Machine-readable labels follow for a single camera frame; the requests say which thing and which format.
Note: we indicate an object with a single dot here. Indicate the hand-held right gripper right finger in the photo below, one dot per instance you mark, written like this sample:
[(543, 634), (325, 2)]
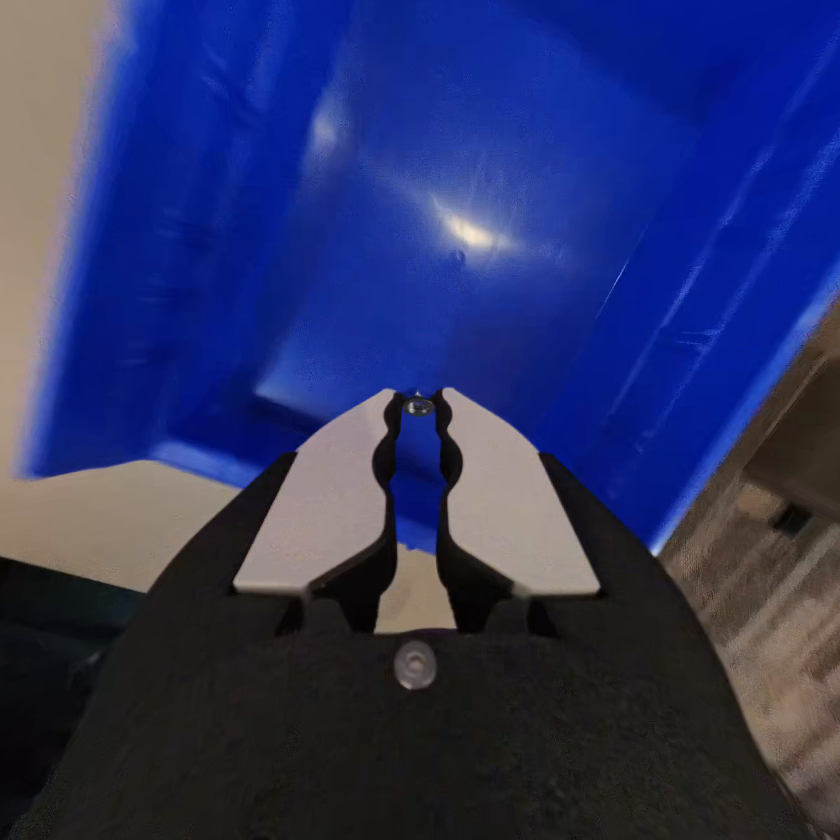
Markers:
[(518, 518)]

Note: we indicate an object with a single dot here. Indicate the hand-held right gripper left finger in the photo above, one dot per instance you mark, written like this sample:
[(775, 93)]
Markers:
[(321, 512)]

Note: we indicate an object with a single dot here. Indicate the blue plastic bin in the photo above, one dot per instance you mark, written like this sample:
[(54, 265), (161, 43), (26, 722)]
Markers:
[(459, 197)]

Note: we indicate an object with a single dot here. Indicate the grey desk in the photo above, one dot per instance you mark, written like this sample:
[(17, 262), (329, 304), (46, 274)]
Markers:
[(98, 512)]

